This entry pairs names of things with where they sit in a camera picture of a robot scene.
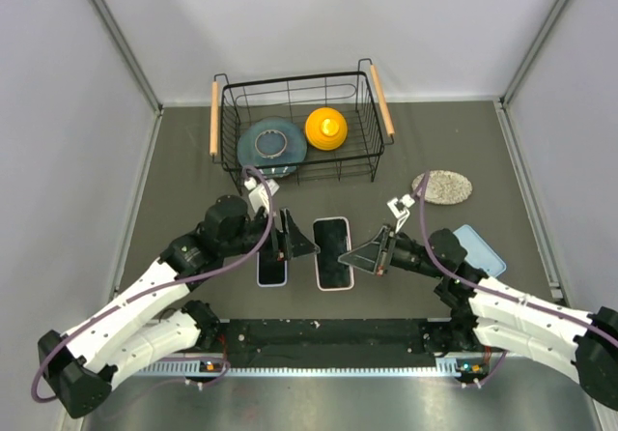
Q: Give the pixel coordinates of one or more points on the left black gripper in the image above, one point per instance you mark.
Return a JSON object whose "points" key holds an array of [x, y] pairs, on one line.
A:
{"points": [[297, 244]]}

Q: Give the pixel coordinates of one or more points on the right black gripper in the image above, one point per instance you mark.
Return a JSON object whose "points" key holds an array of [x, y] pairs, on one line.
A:
{"points": [[373, 256]]}

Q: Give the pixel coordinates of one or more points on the blue smartphone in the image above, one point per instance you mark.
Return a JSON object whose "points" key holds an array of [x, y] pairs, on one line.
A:
{"points": [[270, 269]]}

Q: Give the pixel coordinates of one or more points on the teal smartphone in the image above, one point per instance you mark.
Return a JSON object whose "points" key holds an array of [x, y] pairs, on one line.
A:
{"points": [[330, 238]]}

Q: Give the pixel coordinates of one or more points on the pink phone case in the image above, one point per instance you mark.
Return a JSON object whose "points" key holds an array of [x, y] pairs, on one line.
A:
{"points": [[333, 288]]}

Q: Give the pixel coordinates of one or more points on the lavender phone case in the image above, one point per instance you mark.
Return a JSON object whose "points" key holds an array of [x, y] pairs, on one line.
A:
{"points": [[271, 284]]}

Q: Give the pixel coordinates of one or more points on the light blue phone case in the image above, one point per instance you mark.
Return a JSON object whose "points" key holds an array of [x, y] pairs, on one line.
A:
{"points": [[479, 254]]}

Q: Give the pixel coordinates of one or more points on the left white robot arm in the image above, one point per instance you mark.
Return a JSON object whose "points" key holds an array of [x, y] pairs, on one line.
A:
{"points": [[84, 364]]}

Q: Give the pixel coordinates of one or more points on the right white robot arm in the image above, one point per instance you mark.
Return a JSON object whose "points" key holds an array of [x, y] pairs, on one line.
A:
{"points": [[581, 345]]}

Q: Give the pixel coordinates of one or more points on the speckled round coaster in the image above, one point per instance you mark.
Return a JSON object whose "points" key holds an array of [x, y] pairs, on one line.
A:
{"points": [[446, 188]]}

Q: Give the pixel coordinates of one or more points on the blue ceramic plate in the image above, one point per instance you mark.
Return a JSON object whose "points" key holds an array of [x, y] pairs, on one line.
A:
{"points": [[274, 145]]}

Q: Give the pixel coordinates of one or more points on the yellow ribbed bowl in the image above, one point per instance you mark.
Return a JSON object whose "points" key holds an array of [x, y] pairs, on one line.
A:
{"points": [[326, 129]]}

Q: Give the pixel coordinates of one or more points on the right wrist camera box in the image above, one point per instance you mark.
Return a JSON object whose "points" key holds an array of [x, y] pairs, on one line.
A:
{"points": [[400, 206]]}

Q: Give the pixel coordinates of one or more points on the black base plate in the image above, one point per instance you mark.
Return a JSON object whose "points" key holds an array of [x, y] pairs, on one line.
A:
{"points": [[331, 343]]}

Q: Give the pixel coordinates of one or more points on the black wire basket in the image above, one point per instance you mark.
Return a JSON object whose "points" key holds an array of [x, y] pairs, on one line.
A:
{"points": [[357, 94]]}

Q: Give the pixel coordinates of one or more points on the slotted cable duct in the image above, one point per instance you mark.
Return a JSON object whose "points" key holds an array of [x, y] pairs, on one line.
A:
{"points": [[193, 368]]}

